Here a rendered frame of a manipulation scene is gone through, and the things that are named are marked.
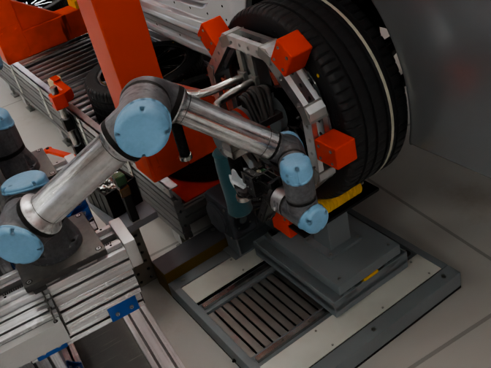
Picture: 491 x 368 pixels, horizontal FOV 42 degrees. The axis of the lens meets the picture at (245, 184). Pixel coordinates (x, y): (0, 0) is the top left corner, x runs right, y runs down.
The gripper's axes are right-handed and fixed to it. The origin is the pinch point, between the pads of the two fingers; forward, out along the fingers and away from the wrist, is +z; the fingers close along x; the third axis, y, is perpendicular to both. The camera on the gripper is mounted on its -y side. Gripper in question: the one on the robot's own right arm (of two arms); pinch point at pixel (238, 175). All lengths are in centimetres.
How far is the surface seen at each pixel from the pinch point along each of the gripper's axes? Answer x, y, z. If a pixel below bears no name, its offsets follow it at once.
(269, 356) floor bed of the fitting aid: 4, -76, 2
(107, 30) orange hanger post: 1, 31, 65
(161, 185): -6, -45, 83
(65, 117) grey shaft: -2, -47, 188
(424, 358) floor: -36, -83, -31
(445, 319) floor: -55, -82, -25
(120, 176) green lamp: 16, -17, 58
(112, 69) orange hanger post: 3, 16, 68
